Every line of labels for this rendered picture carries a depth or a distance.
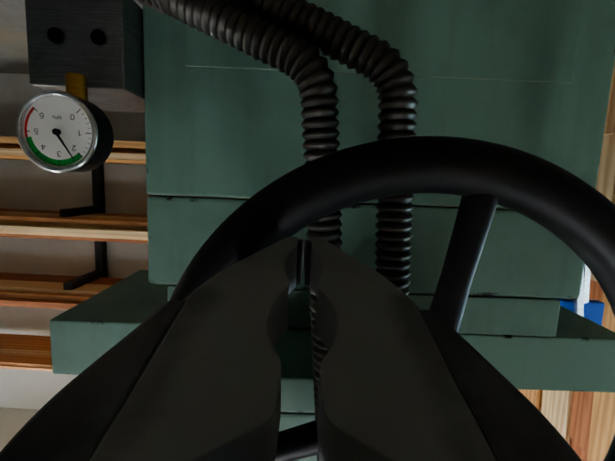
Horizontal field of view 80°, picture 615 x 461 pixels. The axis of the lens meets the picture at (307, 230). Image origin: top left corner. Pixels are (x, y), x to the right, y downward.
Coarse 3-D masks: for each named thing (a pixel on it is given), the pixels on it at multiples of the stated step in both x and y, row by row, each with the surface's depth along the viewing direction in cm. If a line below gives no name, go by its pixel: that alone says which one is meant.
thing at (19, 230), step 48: (0, 144) 240; (144, 144) 228; (96, 192) 278; (96, 240) 241; (144, 240) 240; (0, 288) 252; (48, 288) 253; (96, 288) 257; (0, 336) 289; (48, 336) 292
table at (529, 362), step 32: (128, 288) 48; (160, 288) 49; (64, 320) 38; (96, 320) 38; (128, 320) 38; (576, 320) 43; (64, 352) 38; (96, 352) 38; (288, 352) 32; (480, 352) 38; (512, 352) 38; (544, 352) 38; (576, 352) 38; (608, 352) 38; (288, 384) 28; (512, 384) 39; (544, 384) 39; (576, 384) 39; (608, 384) 39
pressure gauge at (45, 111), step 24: (72, 72) 30; (48, 96) 28; (72, 96) 28; (24, 120) 29; (48, 120) 29; (72, 120) 29; (96, 120) 29; (24, 144) 29; (48, 144) 29; (72, 144) 29; (96, 144) 29; (48, 168) 29; (72, 168) 29
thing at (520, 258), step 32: (160, 224) 36; (192, 224) 36; (352, 224) 36; (416, 224) 36; (448, 224) 36; (512, 224) 36; (160, 256) 37; (192, 256) 37; (352, 256) 37; (416, 256) 37; (480, 256) 37; (512, 256) 37; (544, 256) 37; (576, 256) 37; (416, 288) 37; (480, 288) 37; (512, 288) 37; (544, 288) 37; (576, 288) 37
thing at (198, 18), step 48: (144, 0) 25; (192, 0) 23; (240, 0) 24; (288, 0) 23; (240, 48) 24; (288, 48) 22; (336, 48) 23; (384, 48) 22; (336, 96) 23; (384, 96) 23; (336, 144) 23; (336, 240) 24; (384, 240) 24
